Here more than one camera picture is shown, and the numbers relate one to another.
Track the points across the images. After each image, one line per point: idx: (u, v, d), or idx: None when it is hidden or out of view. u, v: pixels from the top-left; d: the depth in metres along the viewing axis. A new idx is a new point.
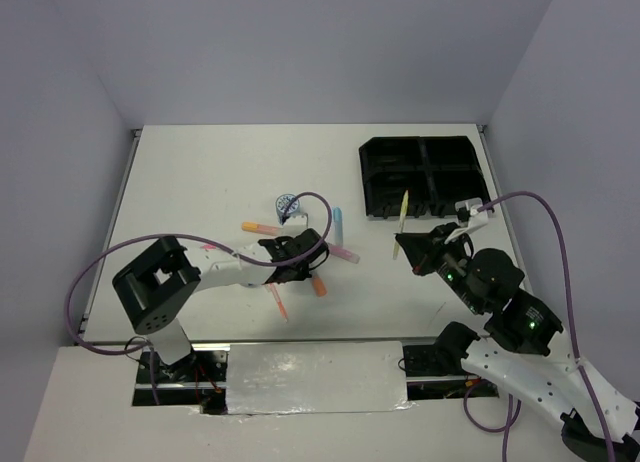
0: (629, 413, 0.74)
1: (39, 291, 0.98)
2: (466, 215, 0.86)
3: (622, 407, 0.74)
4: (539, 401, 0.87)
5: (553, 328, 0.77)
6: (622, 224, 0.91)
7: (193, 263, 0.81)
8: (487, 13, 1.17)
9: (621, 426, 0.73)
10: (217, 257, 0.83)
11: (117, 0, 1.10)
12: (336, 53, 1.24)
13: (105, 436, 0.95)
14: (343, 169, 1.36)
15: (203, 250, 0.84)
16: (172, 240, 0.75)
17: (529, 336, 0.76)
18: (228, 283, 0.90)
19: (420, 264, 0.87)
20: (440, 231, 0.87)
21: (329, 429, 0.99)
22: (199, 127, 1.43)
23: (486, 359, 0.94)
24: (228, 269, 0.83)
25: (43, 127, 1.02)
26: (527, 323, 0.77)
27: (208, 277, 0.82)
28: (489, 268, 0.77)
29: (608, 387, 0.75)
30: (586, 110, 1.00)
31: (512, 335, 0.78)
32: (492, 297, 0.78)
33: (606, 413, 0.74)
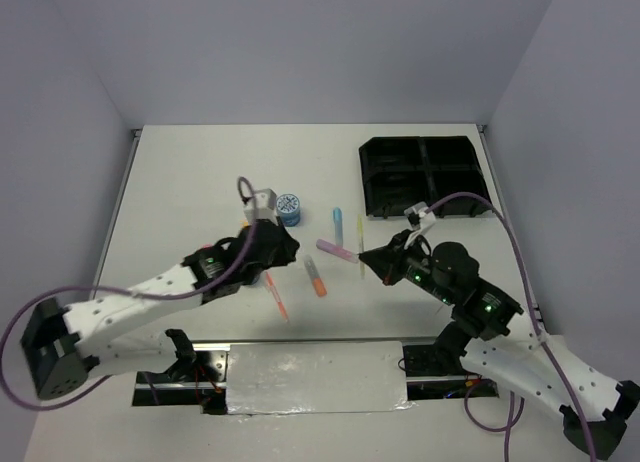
0: (607, 389, 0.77)
1: (39, 292, 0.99)
2: (416, 218, 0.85)
3: (599, 382, 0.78)
4: (537, 395, 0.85)
5: (512, 308, 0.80)
6: (622, 227, 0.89)
7: (77, 327, 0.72)
8: (488, 11, 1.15)
9: (599, 401, 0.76)
10: (109, 310, 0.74)
11: (115, 1, 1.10)
12: (335, 53, 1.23)
13: (105, 436, 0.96)
14: (342, 170, 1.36)
15: (96, 303, 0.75)
16: (49, 308, 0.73)
17: (494, 321, 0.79)
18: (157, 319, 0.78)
19: (389, 274, 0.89)
20: (398, 238, 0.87)
21: (329, 430, 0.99)
22: (198, 128, 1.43)
23: (485, 357, 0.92)
24: (129, 315, 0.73)
25: (44, 130, 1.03)
26: (484, 307, 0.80)
27: (102, 335, 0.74)
28: (445, 259, 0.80)
29: (582, 366, 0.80)
30: (586, 110, 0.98)
31: (475, 322, 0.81)
32: (454, 287, 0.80)
33: (581, 390, 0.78)
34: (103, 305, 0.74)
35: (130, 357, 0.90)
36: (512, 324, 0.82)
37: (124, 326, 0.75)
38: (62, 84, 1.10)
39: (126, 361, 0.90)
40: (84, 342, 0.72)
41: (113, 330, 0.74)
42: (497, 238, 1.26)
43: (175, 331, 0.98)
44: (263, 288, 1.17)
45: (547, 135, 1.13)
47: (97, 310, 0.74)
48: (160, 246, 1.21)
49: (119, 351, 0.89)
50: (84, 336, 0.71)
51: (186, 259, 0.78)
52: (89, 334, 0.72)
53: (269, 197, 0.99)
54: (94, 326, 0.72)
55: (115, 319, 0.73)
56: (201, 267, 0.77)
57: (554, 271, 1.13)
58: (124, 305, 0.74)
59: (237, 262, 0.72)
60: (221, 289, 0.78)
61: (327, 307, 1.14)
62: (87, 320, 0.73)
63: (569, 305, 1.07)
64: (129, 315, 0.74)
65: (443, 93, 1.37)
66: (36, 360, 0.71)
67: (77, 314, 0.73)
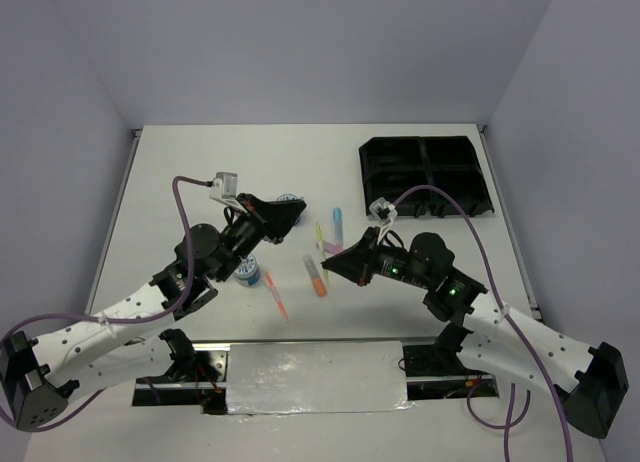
0: (579, 353, 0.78)
1: (39, 292, 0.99)
2: (385, 212, 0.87)
3: (569, 347, 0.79)
4: (531, 378, 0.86)
5: (476, 290, 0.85)
6: (623, 227, 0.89)
7: (47, 360, 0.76)
8: (488, 10, 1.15)
9: (570, 364, 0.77)
10: (77, 338, 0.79)
11: (115, 1, 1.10)
12: (335, 52, 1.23)
13: (106, 436, 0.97)
14: (343, 170, 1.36)
15: (64, 332, 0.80)
16: (21, 339, 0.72)
17: (460, 304, 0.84)
18: (114, 344, 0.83)
19: (363, 274, 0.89)
20: (369, 236, 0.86)
21: (328, 430, 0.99)
22: (197, 128, 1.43)
23: (480, 350, 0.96)
24: (96, 341, 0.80)
25: (44, 129, 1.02)
26: (451, 291, 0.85)
27: (72, 363, 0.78)
28: (422, 249, 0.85)
29: (552, 334, 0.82)
30: (586, 110, 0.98)
31: (445, 307, 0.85)
32: (429, 276, 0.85)
33: (550, 355, 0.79)
34: (71, 333, 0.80)
35: (115, 371, 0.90)
36: (477, 304, 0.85)
37: (96, 350, 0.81)
38: (62, 85, 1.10)
39: (113, 375, 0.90)
40: (53, 371, 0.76)
41: (83, 356, 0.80)
42: (497, 238, 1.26)
43: (172, 332, 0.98)
44: (263, 288, 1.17)
45: (547, 136, 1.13)
47: (66, 339, 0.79)
48: (160, 246, 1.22)
49: (103, 368, 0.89)
50: (53, 367, 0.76)
51: (154, 277, 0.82)
52: (58, 363, 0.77)
53: (225, 186, 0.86)
54: (62, 355, 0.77)
55: (84, 347, 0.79)
56: (169, 284, 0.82)
57: (553, 272, 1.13)
58: (92, 332, 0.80)
59: (190, 280, 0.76)
60: (193, 303, 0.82)
61: (327, 307, 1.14)
62: (56, 350, 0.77)
63: (568, 305, 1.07)
64: (97, 339, 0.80)
65: (443, 93, 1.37)
66: (10, 393, 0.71)
67: (45, 346, 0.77)
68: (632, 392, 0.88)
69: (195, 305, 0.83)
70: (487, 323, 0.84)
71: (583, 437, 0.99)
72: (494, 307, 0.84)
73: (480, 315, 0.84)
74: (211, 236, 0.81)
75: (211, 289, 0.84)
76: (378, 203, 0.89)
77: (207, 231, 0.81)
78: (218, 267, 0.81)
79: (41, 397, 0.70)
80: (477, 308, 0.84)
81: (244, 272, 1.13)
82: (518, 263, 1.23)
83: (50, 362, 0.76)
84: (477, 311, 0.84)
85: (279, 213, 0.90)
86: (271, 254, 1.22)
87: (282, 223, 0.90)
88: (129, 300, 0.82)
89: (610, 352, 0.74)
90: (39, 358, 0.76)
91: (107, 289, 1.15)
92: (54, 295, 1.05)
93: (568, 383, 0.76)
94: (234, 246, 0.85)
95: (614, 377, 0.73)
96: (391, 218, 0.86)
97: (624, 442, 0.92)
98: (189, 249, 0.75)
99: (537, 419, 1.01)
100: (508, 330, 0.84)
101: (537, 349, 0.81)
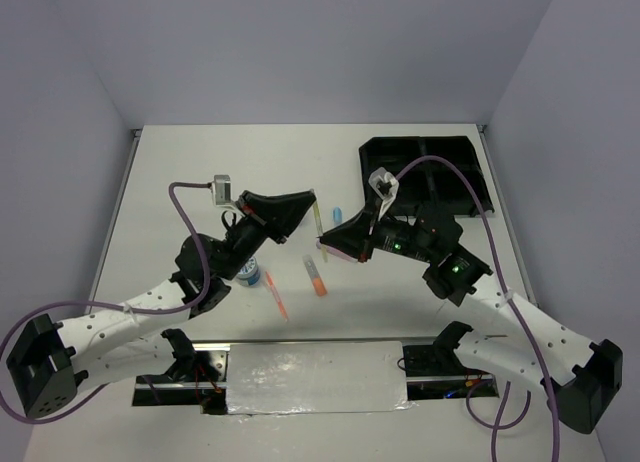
0: (578, 348, 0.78)
1: (39, 291, 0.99)
2: (386, 188, 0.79)
3: (569, 339, 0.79)
4: (522, 373, 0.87)
5: (480, 269, 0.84)
6: (623, 226, 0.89)
7: (71, 342, 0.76)
8: (488, 12, 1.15)
9: (567, 358, 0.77)
10: (102, 325, 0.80)
11: (116, 2, 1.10)
12: (335, 50, 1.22)
13: (106, 437, 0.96)
14: (343, 170, 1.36)
15: (88, 318, 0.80)
16: (46, 321, 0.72)
17: (463, 282, 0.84)
18: (133, 337, 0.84)
19: (364, 251, 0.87)
20: (369, 212, 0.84)
21: (329, 429, 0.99)
22: (197, 128, 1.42)
23: (476, 346, 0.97)
24: (120, 328, 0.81)
25: (44, 129, 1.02)
26: (454, 268, 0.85)
27: (94, 350, 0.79)
28: (429, 221, 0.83)
29: (554, 324, 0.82)
30: (585, 110, 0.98)
31: (444, 283, 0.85)
32: (434, 251, 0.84)
33: (549, 346, 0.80)
34: (95, 320, 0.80)
35: (122, 365, 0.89)
36: (479, 284, 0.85)
37: (117, 339, 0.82)
38: (63, 86, 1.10)
39: (119, 370, 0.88)
40: (78, 354, 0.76)
41: (105, 343, 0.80)
42: (498, 237, 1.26)
43: (172, 331, 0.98)
44: (263, 288, 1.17)
45: (547, 135, 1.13)
47: (90, 324, 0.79)
48: (160, 246, 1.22)
49: (111, 360, 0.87)
50: (79, 351, 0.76)
51: (173, 275, 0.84)
52: (83, 347, 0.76)
53: (219, 192, 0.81)
54: (88, 340, 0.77)
55: (108, 334, 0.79)
56: (185, 282, 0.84)
57: (553, 272, 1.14)
58: (116, 321, 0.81)
59: (207, 283, 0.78)
60: (207, 303, 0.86)
61: (327, 307, 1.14)
62: (81, 334, 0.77)
63: (568, 305, 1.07)
64: (120, 328, 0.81)
65: (444, 93, 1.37)
66: (25, 378, 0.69)
67: (70, 330, 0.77)
68: (630, 388, 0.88)
69: (208, 305, 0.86)
70: (488, 304, 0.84)
71: (584, 436, 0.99)
72: (497, 290, 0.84)
73: (483, 296, 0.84)
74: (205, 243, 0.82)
75: (228, 289, 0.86)
76: (379, 175, 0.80)
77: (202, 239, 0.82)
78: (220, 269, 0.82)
79: (60, 381, 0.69)
80: (479, 288, 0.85)
81: (244, 272, 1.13)
82: (518, 262, 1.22)
83: (75, 345, 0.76)
84: (479, 291, 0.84)
85: (282, 211, 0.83)
86: (270, 254, 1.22)
87: (285, 222, 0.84)
88: (150, 293, 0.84)
89: (609, 350, 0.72)
90: (65, 341, 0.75)
91: (107, 289, 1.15)
92: (54, 295, 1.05)
93: (564, 376, 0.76)
94: (234, 247, 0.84)
95: (611, 374, 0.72)
96: (392, 194, 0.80)
97: (622, 439, 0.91)
98: (202, 250, 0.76)
99: (538, 418, 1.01)
100: (508, 316, 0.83)
101: (536, 338, 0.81)
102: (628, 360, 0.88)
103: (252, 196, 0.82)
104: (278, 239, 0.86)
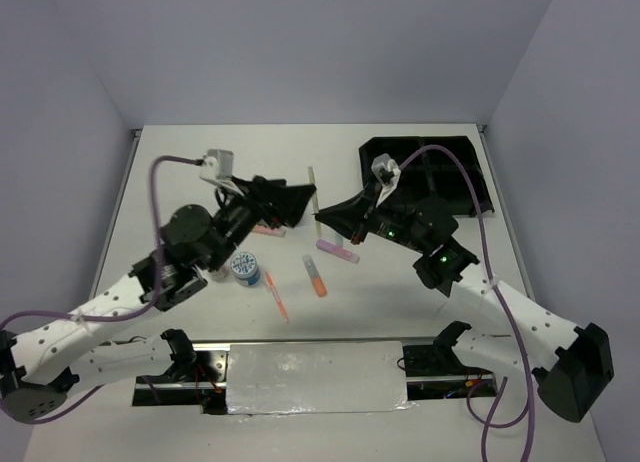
0: (563, 330, 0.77)
1: (38, 292, 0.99)
2: (389, 176, 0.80)
3: (553, 322, 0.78)
4: (514, 364, 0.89)
5: (468, 261, 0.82)
6: (623, 227, 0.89)
7: (24, 360, 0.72)
8: (488, 11, 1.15)
9: (553, 341, 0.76)
10: (54, 338, 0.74)
11: (116, 2, 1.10)
12: (335, 51, 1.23)
13: (106, 437, 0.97)
14: (343, 169, 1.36)
15: (41, 331, 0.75)
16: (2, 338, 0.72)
17: (451, 273, 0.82)
18: (92, 342, 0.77)
19: (358, 235, 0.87)
20: (367, 198, 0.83)
21: (329, 429, 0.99)
22: (196, 128, 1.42)
23: (473, 343, 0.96)
24: (74, 340, 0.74)
25: (43, 129, 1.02)
26: (443, 259, 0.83)
27: (50, 363, 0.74)
28: (427, 213, 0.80)
29: (539, 309, 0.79)
30: (586, 109, 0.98)
31: (433, 273, 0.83)
32: (427, 242, 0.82)
33: (533, 330, 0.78)
34: (48, 332, 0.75)
35: (115, 369, 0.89)
36: (466, 273, 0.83)
37: (75, 349, 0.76)
38: (62, 86, 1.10)
39: (112, 373, 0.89)
40: (30, 374, 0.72)
41: (60, 356, 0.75)
42: (498, 237, 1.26)
43: (172, 332, 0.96)
44: (263, 288, 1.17)
45: (547, 135, 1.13)
47: (42, 339, 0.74)
48: None
49: (103, 363, 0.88)
50: (31, 370, 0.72)
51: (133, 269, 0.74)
52: (34, 365, 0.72)
53: (219, 168, 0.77)
54: (39, 356, 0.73)
55: (61, 347, 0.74)
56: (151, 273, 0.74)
57: (553, 272, 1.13)
58: (70, 331, 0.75)
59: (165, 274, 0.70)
60: (177, 294, 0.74)
61: (327, 308, 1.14)
62: (32, 351, 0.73)
63: (569, 305, 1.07)
64: (74, 338, 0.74)
65: (444, 93, 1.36)
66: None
67: (23, 346, 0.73)
68: (630, 388, 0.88)
69: (179, 295, 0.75)
70: (472, 291, 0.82)
71: (585, 437, 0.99)
72: (483, 277, 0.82)
73: (468, 282, 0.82)
74: (203, 217, 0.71)
75: (203, 281, 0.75)
76: (382, 163, 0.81)
77: (197, 214, 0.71)
78: (208, 253, 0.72)
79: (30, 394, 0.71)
80: (465, 277, 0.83)
81: (245, 272, 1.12)
82: (518, 262, 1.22)
83: (27, 363, 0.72)
84: (465, 280, 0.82)
85: (287, 198, 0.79)
86: (270, 254, 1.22)
87: (291, 211, 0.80)
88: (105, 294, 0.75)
89: (596, 334, 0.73)
90: (16, 361, 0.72)
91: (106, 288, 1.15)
92: (55, 294, 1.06)
93: (548, 361, 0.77)
94: (227, 232, 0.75)
95: (598, 360, 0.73)
96: (393, 183, 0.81)
97: (624, 441, 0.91)
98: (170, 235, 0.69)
99: (540, 419, 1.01)
100: (493, 302, 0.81)
101: (519, 323, 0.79)
102: (629, 361, 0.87)
103: (264, 179, 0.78)
104: (274, 226, 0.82)
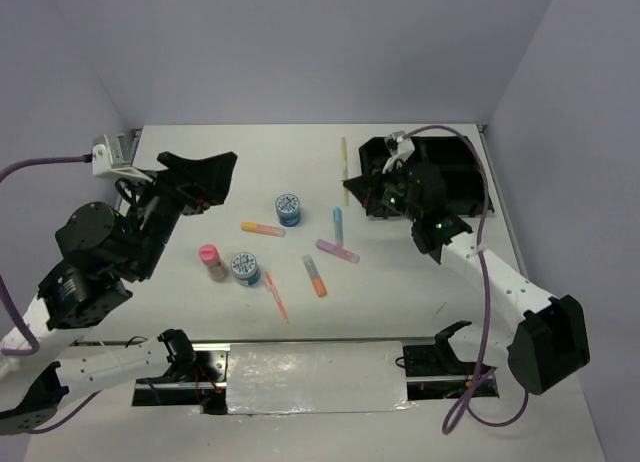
0: (537, 296, 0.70)
1: (38, 291, 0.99)
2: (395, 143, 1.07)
3: (529, 288, 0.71)
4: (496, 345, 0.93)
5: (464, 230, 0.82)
6: (623, 227, 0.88)
7: None
8: (488, 11, 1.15)
9: (523, 305, 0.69)
10: None
11: (116, 2, 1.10)
12: (335, 52, 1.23)
13: (106, 437, 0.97)
14: (343, 169, 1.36)
15: None
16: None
17: (445, 237, 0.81)
18: (23, 369, 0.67)
19: (367, 198, 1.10)
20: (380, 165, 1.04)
21: (328, 429, 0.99)
22: (196, 128, 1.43)
23: (466, 331, 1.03)
24: (0, 375, 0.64)
25: (43, 130, 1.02)
26: (437, 225, 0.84)
27: None
28: (417, 173, 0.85)
29: (517, 276, 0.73)
30: (586, 109, 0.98)
31: (426, 237, 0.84)
32: (419, 204, 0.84)
33: (507, 294, 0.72)
34: None
35: (108, 378, 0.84)
36: (456, 238, 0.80)
37: (8, 382, 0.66)
38: (63, 86, 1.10)
39: (104, 382, 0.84)
40: None
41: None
42: (497, 237, 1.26)
43: (169, 334, 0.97)
44: (263, 288, 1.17)
45: (547, 135, 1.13)
47: None
48: None
49: (95, 373, 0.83)
50: None
51: (40, 287, 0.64)
52: None
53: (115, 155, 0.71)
54: None
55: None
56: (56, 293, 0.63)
57: (553, 272, 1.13)
58: None
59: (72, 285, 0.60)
60: (91, 311, 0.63)
61: (327, 308, 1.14)
62: None
63: None
64: (0, 373, 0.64)
65: (444, 93, 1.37)
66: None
67: None
68: (630, 389, 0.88)
69: (93, 313, 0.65)
70: (458, 255, 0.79)
71: (585, 436, 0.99)
72: (471, 243, 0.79)
73: (456, 247, 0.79)
74: (104, 218, 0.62)
75: (127, 293, 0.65)
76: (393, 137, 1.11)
77: (100, 212, 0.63)
78: (118, 260, 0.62)
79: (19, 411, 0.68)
80: (454, 242, 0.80)
81: (245, 272, 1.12)
82: (518, 262, 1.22)
83: None
84: (454, 244, 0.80)
85: (209, 175, 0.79)
86: (270, 254, 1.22)
87: (214, 187, 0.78)
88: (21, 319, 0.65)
89: (569, 302, 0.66)
90: None
91: None
92: None
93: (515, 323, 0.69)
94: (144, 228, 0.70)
95: (571, 338, 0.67)
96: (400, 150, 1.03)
97: (624, 442, 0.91)
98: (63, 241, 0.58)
99: (540, 419, 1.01)
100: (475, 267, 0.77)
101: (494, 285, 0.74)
102: (629, 361, 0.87)
103: (170, 156, 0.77)
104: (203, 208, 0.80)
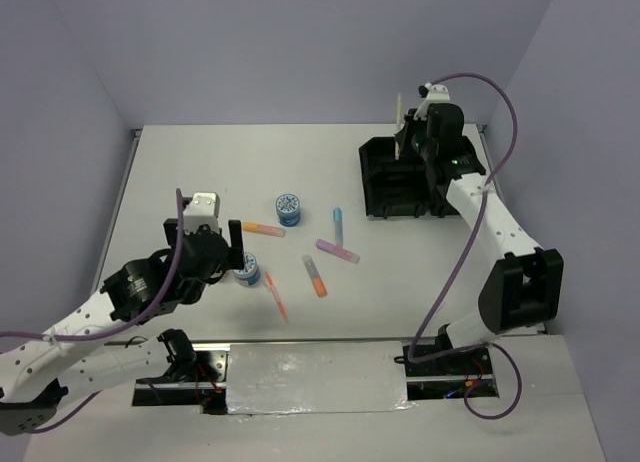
0: (525, 243, 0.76)
1: (39, 291, 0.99)
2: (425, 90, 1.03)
3: (518, 235, 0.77)
4: None
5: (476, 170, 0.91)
6: (623, 226, 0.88)
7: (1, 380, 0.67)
8: (488, 11, 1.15)
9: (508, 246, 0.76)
10: (29, 357, 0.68)
11: (115, 2, 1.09)
12: (335, 51, 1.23)
13: (107, 436, 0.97)
14: (343, 169, 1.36)
15: (18, 350, 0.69)
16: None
17: (456, 173, 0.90)
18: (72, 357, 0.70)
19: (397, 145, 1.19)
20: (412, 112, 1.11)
21: (328, 429, 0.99)
22: (196, 128, 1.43)
23: None
24: (49, 359, 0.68)
25: (43, 129, 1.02)
26: (452, 162, 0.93)
27: (29, 384, 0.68)
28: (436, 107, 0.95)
29: (513, 224, 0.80)
30: (585, 109, 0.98)
31: (438, 169, 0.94)
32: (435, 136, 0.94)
33: (497, 235, 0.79)
34: (24, 351, 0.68)
35: (107, 378, 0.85)
36: (469, 178, 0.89)
37: (51, 368, 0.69)
38: (62, 86, 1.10)
39: (104, 380, 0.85)
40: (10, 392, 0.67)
41: (38, 376, 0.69)
42: None
43: (169, 333, 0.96)
44: (263, 288, 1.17)
45: (547, 135, 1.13)
47: (18, 359, 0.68)
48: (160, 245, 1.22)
49: (95, 372, 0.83)
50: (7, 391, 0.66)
51: (105, 283, 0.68)
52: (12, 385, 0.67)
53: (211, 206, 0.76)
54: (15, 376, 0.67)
55: (37, 367, 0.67)
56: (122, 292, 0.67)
57: None
58: (43, 350, 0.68)
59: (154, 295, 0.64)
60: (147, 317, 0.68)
61: (327, 307, 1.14)
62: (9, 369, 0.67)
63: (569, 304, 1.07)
64: (48, 357, 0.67)
65: None
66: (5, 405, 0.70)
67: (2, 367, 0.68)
68: (631, 388, 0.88)
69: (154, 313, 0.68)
70: (464, 192, 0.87)
71: (585, 435, 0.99)
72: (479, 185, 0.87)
73: (464, 184, 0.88)
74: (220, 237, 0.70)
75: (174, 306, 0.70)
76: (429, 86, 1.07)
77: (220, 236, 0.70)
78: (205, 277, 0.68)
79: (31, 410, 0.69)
80: (465, 180, 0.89)
81: (244, 272, 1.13)
82: None
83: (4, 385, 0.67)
84: (463, 181, 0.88)
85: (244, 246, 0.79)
86: (271, 254, 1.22)
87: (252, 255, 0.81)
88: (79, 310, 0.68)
89: (550, 256, 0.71)
90: None
91: None
92: (55, 294, 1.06)
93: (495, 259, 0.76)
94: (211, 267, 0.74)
95: (543, 292, 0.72)
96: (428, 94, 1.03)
97: (624, 441, 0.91)
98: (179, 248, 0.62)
99: (540, 418, 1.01)
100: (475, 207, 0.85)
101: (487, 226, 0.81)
102: (629, 361, 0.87)
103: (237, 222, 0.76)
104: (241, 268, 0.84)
